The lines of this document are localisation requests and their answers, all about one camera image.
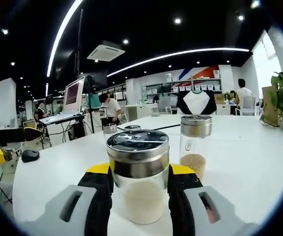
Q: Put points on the short labelled seasoning bottle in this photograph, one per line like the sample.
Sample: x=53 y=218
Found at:
x=132 y=127
x=110 y=129

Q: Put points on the brown cardboard box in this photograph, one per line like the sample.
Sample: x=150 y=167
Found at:
x=219 y=98

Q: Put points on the small grey box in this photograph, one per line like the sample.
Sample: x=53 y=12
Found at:
x=155 y=113

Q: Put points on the grey office chair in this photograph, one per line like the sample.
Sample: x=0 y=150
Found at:
x=163 y=103

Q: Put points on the white laptop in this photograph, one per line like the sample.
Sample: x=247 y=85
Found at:
x=74 y=96

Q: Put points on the white mesh office chair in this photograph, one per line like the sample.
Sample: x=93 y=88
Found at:
x=252 y=107

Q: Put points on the black legged laptop desk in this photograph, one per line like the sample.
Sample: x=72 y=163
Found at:
x=45 y=137

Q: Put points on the black computer mouse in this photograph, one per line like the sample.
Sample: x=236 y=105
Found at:
x=29 y=155

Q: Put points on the grey storage shelf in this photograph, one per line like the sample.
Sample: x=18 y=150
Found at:
x=198 y=79

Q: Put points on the tall seasoning bottle brown contents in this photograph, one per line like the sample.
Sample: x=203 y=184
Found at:
x=195 y=127

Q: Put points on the group of round ceiling downlights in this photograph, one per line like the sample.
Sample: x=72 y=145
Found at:
x=177 y=20

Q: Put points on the narrow window with blinds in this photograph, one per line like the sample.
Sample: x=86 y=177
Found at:
x=264 y=54

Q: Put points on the black hanging monitor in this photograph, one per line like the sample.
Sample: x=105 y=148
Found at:
x=96 y=77

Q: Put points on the white office desk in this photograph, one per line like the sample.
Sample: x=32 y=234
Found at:
x=139 y=110

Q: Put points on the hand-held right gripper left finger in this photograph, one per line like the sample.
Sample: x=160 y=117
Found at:
x=58 y=216

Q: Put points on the white ceiling light strip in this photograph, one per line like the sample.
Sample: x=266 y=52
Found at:
x=58 y=37
x=180 y=52

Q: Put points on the row of white storage bins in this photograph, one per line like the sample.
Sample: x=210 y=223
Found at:
x=205 y=87

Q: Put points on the teal panel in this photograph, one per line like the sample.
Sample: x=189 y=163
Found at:
x=92 y=100

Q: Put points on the black yellow office chair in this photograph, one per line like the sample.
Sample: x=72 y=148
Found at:
x=32 y=134

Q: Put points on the ceiling air conditioner unit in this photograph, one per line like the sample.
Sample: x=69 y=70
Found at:
x=105 y=51

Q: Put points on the brown paper bag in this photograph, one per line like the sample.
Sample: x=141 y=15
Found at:
x=269 y=105

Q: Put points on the black stand pole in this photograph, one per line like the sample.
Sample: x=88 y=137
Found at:
x=80 y=41

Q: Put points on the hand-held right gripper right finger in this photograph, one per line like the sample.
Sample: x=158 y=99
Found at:
x=225 y=218

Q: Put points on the tall seasoning bottle white contents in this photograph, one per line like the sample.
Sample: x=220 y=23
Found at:
x=136 y=152

